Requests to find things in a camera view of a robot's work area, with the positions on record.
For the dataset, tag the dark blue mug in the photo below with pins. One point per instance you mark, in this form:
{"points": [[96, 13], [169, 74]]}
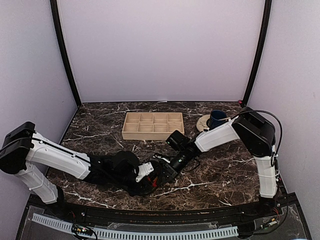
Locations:
{"points": [[215, 116]]}

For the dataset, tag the black frame post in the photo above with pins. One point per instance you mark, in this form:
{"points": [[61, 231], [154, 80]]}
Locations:
{"points": [[258, 53], [63, 52]]}

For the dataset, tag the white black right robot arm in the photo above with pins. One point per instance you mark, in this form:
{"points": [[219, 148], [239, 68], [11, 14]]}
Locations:
{"points": [[249, 126]]}

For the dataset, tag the black red yellow argyle sock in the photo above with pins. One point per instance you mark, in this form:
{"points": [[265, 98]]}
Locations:
{"points": [[153, 181]]}

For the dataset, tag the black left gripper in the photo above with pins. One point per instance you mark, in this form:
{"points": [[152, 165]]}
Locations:
{"points": [[139, 189]]}

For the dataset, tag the black right frame post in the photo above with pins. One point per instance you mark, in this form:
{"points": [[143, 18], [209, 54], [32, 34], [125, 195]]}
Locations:
{"points": [[258, 53]]}

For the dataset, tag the black front table rail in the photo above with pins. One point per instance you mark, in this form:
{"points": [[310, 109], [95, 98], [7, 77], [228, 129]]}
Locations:
{"points": [[172, 209]]}

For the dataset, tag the black left frame post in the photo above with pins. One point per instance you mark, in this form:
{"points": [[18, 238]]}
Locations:
{"points": [[63, 52]]}

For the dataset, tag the cream saucer plate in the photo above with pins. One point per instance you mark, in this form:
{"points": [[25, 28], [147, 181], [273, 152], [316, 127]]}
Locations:
{"points": [[204, 123]]}

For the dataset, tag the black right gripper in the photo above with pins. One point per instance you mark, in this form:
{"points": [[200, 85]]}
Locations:
{"points": [[170, 171]]}

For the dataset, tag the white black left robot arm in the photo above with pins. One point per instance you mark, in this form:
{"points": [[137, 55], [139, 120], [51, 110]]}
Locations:
{"points": [[23, 148]]}

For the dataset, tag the wooden compartment tray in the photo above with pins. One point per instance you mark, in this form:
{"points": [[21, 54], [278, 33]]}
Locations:
{"points": [[151, 126]]}

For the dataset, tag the white slotted cable duct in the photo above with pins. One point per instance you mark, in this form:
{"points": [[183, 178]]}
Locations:
{"points": [[121, 231]]}

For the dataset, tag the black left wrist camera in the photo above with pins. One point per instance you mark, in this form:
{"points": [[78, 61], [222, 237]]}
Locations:
{"points": [[124, 162]]}

